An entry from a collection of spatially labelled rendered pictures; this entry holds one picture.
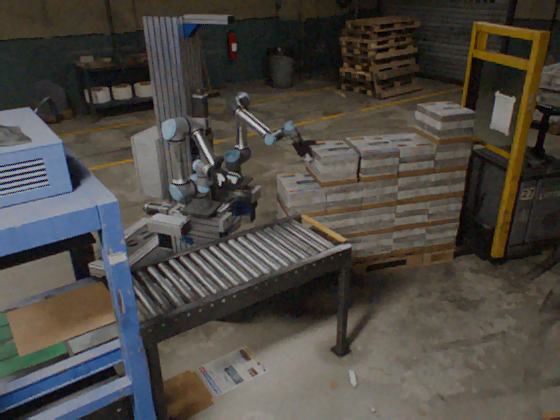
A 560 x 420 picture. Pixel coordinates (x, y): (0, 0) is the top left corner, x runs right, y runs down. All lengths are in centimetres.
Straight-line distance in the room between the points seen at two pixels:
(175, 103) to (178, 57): 31
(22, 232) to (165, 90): 187
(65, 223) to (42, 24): 768
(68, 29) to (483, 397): 822
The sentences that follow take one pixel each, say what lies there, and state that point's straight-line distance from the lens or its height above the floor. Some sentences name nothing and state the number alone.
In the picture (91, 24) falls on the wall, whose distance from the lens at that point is 962.
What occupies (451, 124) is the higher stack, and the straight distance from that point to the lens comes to 400.
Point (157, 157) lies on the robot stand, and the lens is 367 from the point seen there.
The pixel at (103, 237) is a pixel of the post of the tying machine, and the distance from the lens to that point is 197.
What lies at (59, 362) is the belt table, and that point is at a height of 79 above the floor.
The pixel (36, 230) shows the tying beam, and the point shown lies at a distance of 189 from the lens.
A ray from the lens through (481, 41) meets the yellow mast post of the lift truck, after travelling 461.
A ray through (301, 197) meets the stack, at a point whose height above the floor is 78.
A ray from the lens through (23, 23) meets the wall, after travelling 940.
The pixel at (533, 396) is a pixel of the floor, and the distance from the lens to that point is 349.
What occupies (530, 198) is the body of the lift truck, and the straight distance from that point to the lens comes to 451.
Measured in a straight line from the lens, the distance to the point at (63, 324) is 264.
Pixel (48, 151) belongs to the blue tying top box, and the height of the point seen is 172.
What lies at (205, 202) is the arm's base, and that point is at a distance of 343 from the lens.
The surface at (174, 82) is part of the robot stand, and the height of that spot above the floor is 163.
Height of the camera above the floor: 231
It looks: 26 degrees down
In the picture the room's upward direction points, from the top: 1 degrees counter-clockwise
